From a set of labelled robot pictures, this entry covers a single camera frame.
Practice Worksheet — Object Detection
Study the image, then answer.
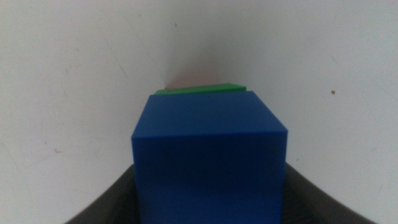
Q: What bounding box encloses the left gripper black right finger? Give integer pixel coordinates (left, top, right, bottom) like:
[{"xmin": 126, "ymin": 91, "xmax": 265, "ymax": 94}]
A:
[{"xmin": 282, "ymin": 162, "xmax": 379, "ymax": 224}]

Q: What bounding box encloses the blue cube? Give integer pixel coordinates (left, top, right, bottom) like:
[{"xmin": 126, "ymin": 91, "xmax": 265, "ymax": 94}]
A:
[{"xmin": 131, "ymin": 90, "xmax": 289, "ymax": 224}]

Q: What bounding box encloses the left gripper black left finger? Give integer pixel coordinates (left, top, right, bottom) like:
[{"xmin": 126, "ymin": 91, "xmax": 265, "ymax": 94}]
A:
[{"xmin": 63, "ymin": 164, "xmax": 139, "ymax": 224}]

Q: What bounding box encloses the green cube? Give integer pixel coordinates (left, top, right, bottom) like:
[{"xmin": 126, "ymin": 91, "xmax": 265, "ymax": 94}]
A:
[{"xmin": 153, "ymin": 82, "xmax": 248, "ymax": 96}]

